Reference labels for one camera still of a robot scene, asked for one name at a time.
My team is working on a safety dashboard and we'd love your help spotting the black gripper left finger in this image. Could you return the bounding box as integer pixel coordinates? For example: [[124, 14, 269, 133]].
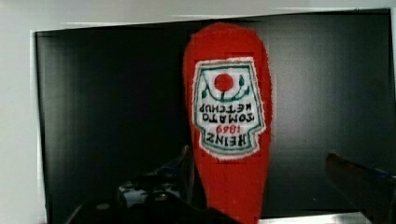
[[64, 146, 241, 224]]

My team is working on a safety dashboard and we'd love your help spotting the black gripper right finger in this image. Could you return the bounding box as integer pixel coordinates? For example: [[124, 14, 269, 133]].
[[325, 153, 395, 224]]

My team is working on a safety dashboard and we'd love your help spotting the red plush ketchup bottle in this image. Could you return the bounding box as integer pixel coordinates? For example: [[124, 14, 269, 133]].
[[183, 22, 273, 224]]

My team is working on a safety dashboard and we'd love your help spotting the black toaster oven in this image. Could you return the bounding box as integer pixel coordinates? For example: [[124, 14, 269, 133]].
[[35, 9, 395, 224]]

